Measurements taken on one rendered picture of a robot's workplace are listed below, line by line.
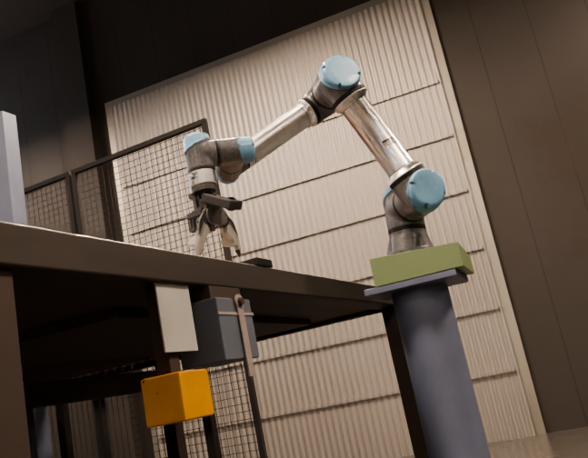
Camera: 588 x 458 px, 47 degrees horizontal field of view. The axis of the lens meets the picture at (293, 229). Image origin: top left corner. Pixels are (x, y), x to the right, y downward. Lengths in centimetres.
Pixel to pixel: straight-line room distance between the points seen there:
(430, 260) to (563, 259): 329
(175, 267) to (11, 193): 272
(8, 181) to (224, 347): 277
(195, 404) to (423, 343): 97
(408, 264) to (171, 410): 100
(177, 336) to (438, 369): 98
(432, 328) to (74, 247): 121
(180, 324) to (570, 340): 417
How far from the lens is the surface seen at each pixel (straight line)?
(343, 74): 201
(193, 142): 187
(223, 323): 128
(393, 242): 206
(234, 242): 184
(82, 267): 102
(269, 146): 204
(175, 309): 121
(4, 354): 91
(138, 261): 113
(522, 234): 521
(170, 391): 114
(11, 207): 386
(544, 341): 515
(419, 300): 199
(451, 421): 199
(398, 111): 550
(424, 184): 194
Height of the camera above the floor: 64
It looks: 13 degrees up
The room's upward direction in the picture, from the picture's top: 11 degrees counter-clockwise
